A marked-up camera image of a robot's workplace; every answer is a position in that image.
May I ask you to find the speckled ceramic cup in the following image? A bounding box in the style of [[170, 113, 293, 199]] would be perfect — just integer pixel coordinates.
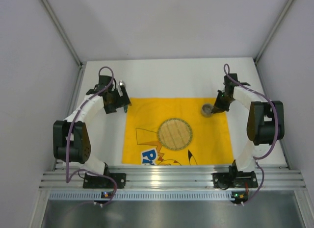
[[201, 103, 213, 118]]

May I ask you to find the yellow cartoon print cloth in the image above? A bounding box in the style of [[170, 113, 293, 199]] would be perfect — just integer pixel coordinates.
[[122, 98, 234, 166]]

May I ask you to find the round woven bamboo plate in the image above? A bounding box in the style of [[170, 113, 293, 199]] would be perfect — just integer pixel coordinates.
[[157, 118, 193, 151]]

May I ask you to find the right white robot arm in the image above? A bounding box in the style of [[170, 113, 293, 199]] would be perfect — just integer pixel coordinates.
[[211, 73, 285, 172]]

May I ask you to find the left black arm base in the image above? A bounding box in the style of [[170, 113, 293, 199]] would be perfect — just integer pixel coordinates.
[[82, 173, 126, 189]]

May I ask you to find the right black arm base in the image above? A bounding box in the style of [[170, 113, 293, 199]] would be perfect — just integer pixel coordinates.
[[212, 172, 258, 190]]

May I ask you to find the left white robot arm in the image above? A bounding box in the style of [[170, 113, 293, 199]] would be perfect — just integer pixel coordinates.
[[53, 75, 131, 182]]

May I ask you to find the green handled spoon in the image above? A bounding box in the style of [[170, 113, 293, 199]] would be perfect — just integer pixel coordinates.
[[117, 80, 126, 97]]

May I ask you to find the right aluminium frame post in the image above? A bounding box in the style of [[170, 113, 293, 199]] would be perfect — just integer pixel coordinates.
[[253, 0, 297, 66]]

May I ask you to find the aluminium frame post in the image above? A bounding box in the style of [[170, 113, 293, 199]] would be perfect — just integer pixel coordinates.
[[253, 0, 297, 66], [40, 0, 83, 67]]

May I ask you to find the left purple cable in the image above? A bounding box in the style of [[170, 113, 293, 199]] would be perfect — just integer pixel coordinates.
[[50, 66, 118, 214]]

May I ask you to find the aluminium front rail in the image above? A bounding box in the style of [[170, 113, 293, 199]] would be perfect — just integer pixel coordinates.
[[39, 166, 306, 191]]

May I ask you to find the perforated metal cable duct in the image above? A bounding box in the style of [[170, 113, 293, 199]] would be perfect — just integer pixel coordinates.
[[49, 190, 247, 201]]

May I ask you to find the left aluminium frame post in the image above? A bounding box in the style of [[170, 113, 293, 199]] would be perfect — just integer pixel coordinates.
[[40, 0, 83, 67]]

